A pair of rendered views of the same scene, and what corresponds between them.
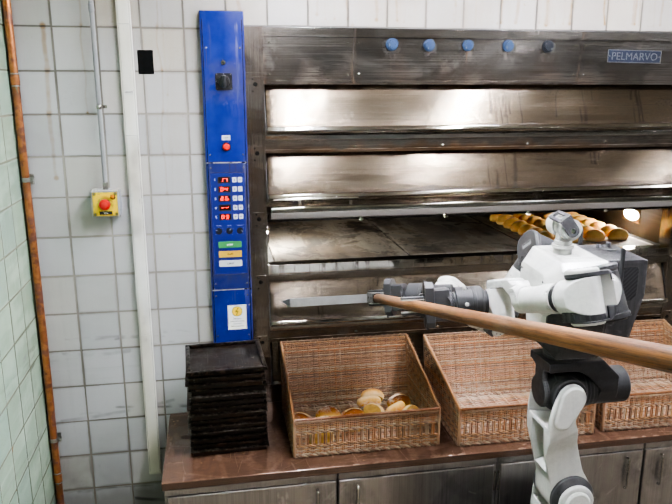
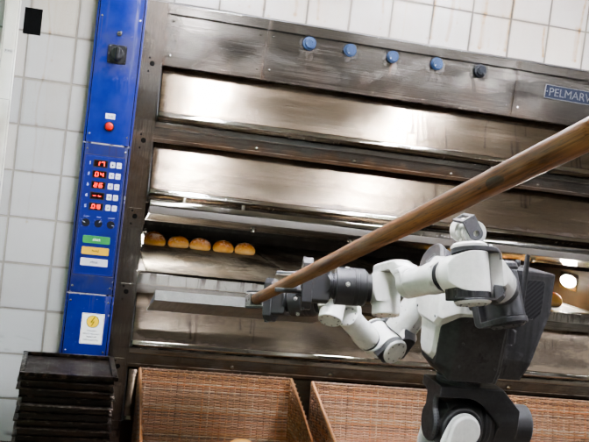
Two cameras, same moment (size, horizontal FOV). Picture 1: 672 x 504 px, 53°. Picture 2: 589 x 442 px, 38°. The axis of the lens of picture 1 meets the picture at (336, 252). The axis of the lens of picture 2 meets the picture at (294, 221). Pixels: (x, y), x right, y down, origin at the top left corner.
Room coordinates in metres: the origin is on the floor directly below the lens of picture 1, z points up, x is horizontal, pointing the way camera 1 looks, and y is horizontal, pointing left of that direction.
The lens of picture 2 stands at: (-0.31, -0.11, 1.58)
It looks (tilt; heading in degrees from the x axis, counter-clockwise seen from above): 3 degrees down; 358
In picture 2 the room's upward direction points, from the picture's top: 7 degrees clockwise
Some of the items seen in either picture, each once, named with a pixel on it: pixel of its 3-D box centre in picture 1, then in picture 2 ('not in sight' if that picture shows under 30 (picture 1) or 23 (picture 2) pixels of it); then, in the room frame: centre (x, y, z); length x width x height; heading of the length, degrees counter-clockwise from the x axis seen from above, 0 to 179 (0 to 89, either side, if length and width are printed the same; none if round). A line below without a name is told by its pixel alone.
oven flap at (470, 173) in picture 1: (483, 171); (398, 198); (2.83, -0.61, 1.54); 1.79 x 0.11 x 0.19; 100
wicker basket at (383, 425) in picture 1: (355, 390); (221, 431); (2.48, -0.08, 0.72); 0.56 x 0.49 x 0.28; 100
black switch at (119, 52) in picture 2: (223, 75); (117, 46); (2.59, 0.41, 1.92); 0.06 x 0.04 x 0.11; 100
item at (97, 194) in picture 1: (106, 202); not in sight; (2.52, 0.86, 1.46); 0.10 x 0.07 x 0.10; 100
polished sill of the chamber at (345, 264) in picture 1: (476, 258); (382, 299); (2.85, -0.61, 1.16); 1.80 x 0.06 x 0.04; 100
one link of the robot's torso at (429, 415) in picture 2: (580, 377); (478, 412); (1.96, -0.76, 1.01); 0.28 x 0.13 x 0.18; 100
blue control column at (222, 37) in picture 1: (226, 241); (94, 263); (3.55, 0.59, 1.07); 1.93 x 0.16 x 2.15; 10
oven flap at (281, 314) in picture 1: (476, 291); (379, 338); (2.83, -0.61, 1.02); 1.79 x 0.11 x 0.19; 100
